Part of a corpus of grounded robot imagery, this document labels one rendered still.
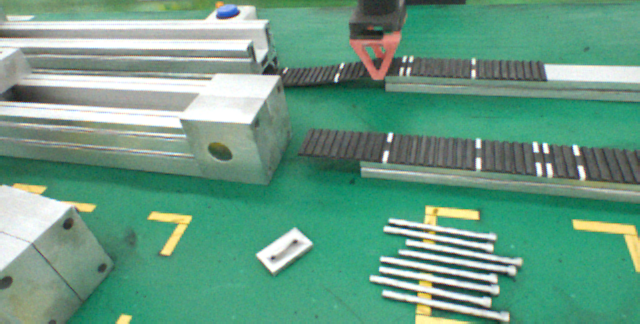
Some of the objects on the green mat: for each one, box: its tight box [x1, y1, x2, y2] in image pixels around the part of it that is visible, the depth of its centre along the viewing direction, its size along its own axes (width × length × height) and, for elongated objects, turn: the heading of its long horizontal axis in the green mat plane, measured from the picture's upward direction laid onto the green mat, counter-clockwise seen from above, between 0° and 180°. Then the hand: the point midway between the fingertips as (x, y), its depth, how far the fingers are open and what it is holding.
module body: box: [0, 21, 279, 81], centre depth 80 cm, size 80×10×8 cm, turn 83°
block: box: [179, 74, 293, 185], centre depth 55 cm, size 9×12×10 cm
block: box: [0, 185, 115, 324], centre depth 42 cm, size 10×11×10 cm
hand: (380, 65), depth 65 cm, fingers closed on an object, 5 cm apart
